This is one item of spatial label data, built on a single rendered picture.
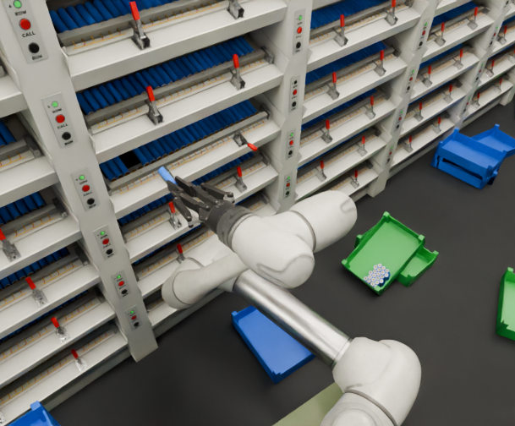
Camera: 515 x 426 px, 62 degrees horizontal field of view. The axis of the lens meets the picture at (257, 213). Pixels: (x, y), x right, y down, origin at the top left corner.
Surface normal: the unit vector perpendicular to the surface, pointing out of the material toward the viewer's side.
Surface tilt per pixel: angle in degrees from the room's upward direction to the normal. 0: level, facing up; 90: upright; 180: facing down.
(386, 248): 29
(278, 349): 0
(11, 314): 21
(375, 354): 6
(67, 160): 90
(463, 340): 0
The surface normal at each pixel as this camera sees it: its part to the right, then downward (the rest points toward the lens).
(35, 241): 0.24, -0.47
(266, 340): 0.00, -0.70
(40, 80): 0.66, 0.54
